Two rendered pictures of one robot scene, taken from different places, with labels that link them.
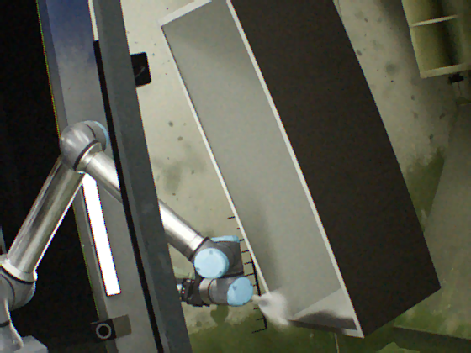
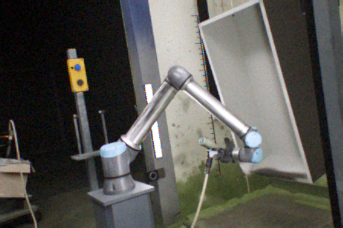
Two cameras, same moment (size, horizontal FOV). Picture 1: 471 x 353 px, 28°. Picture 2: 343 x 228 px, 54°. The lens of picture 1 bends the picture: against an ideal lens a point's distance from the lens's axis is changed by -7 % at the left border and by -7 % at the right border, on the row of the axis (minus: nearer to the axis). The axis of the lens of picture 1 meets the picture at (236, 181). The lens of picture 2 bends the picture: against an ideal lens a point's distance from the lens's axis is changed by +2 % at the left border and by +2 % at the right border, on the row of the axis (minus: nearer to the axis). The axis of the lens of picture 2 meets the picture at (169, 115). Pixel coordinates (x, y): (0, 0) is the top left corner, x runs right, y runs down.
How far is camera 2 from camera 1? 1.34 m
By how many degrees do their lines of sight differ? 8
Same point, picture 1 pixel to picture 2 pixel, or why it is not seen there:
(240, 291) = (258, 154)
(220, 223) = (204, 125)
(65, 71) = (140, 50)
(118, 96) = (330, 9)
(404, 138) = not seen: hidden behind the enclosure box
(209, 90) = (219, 61)
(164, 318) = not seen: outside the picture
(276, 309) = (246, 165)
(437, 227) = not seen: hidden behind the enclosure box
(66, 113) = (140, 70)
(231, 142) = (227, 86)
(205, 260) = (252, 138)
